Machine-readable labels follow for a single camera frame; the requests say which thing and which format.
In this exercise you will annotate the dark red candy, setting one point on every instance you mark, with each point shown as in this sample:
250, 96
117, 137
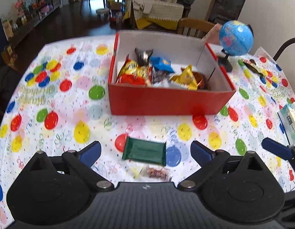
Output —
159, 76

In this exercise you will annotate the small clear candy packet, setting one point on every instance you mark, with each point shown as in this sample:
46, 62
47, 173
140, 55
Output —
162, 174

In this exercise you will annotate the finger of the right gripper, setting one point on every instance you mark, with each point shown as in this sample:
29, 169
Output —
282, 151

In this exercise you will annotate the copper brown snack packet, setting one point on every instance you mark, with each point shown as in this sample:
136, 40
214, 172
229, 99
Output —
202, 82

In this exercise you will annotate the silver orange snack packet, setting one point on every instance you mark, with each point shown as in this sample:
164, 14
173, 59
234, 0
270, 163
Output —
161, 84

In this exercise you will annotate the red cardboard box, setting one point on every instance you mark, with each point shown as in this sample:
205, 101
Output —
128, 99

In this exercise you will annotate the blue snack packet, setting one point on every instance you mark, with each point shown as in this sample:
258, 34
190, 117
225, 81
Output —
160, 64

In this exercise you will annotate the yellow triangle snack packet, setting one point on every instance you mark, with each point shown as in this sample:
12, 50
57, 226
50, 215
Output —
186, 80

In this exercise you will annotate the tissue pack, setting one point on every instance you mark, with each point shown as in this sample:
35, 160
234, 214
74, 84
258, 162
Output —
287, 117

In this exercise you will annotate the pink cloth on chair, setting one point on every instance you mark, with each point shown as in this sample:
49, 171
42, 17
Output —
212, 37

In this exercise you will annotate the low tv cabinet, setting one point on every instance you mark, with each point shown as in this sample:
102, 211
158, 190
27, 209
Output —
30, 21

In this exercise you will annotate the green snack bar packet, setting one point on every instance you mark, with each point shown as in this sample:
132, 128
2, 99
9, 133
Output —
145, 151

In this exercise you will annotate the black sesame snack packet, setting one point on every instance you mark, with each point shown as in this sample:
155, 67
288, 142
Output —
143, 57

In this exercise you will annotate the wooden chair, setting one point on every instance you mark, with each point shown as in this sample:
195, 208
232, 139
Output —
200, 27

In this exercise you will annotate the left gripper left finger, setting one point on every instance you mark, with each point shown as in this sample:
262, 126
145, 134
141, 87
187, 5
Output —
80, 165

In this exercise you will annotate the red yellow chip bag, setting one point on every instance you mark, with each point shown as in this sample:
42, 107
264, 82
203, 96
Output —
133, 74

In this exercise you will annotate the small round stool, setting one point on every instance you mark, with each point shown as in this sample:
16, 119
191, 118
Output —
103, 12

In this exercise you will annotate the blue desk globe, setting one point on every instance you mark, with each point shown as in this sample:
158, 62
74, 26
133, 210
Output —
236, 39

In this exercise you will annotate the balloon print tablecloth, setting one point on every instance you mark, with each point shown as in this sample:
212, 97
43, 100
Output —
62, 103

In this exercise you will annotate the sofa with cream cover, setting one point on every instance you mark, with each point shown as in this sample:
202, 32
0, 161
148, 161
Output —
166, 14

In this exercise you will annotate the opened wrapper near globe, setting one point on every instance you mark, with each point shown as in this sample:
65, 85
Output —
253, 68

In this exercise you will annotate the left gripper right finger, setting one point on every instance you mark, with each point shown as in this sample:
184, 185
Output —
210, 162

